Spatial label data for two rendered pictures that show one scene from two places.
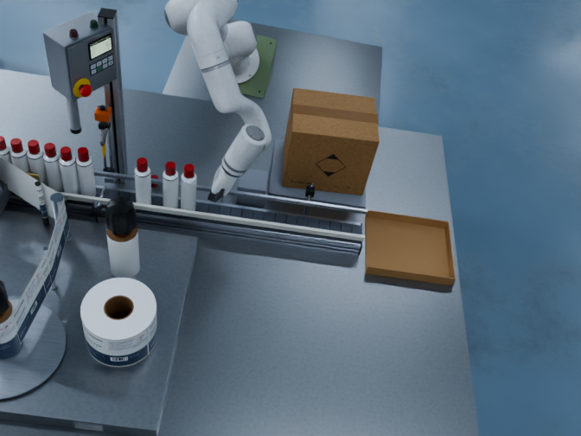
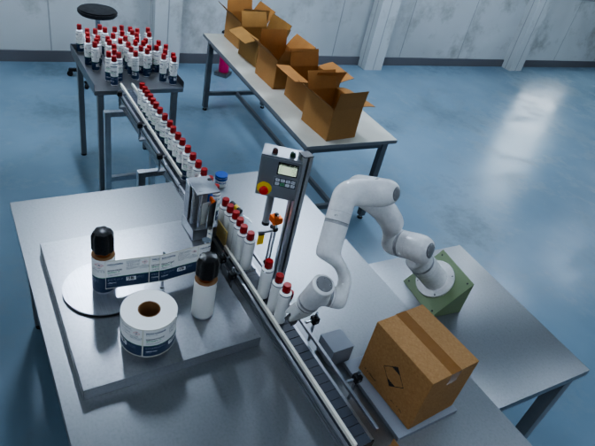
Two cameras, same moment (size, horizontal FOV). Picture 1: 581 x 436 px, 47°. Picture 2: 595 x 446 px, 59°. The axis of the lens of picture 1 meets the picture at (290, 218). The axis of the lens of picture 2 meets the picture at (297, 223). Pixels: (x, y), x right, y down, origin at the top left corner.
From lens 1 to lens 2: 1.11 m
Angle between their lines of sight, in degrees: 43
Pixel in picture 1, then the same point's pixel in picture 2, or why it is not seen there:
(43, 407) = (71, 324)
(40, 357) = (104, 304)
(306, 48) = (513, 319)
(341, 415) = not seen: outside the picture
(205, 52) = (331, 206)
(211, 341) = (183, 393)
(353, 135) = (418, 362)
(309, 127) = (392, 330)
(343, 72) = (523, 355)
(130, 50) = not seen: hidden behind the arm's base
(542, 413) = not seen: outside the picture
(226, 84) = (329, 236)
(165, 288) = (202, 340)
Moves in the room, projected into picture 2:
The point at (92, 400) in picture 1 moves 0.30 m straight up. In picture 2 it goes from (88, 345) to (85, 285)
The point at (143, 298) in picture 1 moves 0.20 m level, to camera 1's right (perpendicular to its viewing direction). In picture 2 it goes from (165, 318) to (180, 361)
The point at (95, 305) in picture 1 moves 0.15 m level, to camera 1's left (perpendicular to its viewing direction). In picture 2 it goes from (142, 297) to (134, 270)
